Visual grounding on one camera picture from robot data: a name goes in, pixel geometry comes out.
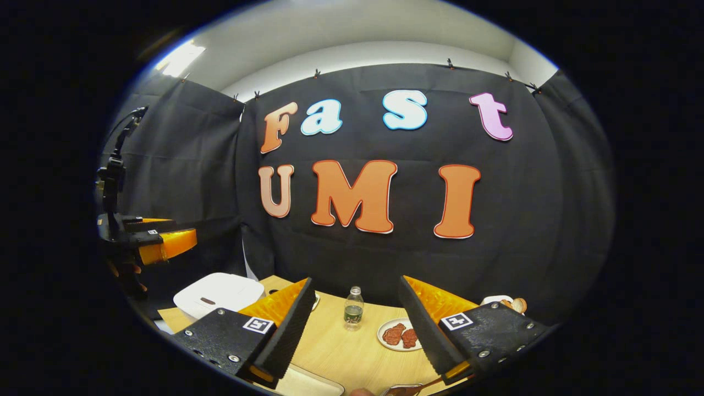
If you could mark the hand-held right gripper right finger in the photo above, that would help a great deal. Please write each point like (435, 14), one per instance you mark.
(426, 335)

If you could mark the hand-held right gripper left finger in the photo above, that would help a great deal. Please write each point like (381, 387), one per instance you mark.
(289, 335)

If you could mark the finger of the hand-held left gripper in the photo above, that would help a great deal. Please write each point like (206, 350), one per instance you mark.
(151, 223)
(173, 245)

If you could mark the wooden spoon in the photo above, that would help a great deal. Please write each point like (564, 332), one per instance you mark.
(404, 390)

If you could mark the white rice cooker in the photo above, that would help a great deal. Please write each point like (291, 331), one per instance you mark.
(220, 294)

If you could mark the beige rice container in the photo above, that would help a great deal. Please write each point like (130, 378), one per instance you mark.
(311, 382)

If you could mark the red meat piece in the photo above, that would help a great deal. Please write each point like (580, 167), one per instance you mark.
(393, 334)
(410, 339)

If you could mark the white round plate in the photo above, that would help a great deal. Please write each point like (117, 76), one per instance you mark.
(385, 342)

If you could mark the white divided bean dish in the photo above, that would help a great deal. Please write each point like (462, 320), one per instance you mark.
(315, 302)

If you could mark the clear plastic water bottle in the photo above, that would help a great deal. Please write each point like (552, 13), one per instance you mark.
(353, 311)

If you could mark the black backdrop cloth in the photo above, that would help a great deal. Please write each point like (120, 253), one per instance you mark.
(385, 258)

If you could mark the toasted bread slices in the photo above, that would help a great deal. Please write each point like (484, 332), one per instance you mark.
(517, 305)

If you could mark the ceiling light panel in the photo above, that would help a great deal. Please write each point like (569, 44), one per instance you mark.
(181, 58)

